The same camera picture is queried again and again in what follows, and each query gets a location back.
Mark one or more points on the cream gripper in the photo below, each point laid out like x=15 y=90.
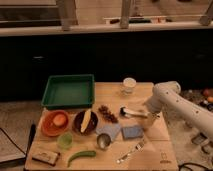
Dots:
x=147 y=122

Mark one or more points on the white handled dish brush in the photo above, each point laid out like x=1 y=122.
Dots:
x=126 y=112

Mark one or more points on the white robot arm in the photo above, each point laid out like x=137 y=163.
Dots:
x=168 y=93

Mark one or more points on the clear plastic cup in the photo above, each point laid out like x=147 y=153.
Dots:
x=128 y=85

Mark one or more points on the small metal cup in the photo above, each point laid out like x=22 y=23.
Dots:
x=103 y=140

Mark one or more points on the small green cup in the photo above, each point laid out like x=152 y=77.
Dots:
x=65 y=140

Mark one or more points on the blue sponge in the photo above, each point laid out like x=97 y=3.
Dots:
x=132 y=132

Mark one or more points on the silver fork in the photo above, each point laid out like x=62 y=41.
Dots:
x=137 y=147

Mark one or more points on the light blue cloth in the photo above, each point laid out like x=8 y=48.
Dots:
x=111 y=129

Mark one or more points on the brown grape bunch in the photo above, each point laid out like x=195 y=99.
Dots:
x=107 y=114

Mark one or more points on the dark brown bowl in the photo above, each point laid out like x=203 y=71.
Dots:
x=91 y=126

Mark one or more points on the yellow banana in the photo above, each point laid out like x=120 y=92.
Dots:
x=86 y=120

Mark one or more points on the green chili pepper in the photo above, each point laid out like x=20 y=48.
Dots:
x=87 y=153

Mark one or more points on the orange fruit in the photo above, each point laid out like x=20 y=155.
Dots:
x=59 y=120

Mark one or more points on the green plastic tray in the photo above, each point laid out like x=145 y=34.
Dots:
x=69 y=91

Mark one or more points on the orange bowl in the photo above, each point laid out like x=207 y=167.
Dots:
x=49 y=129

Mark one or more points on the brown wooden block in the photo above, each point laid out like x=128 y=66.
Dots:
x=45 y=156

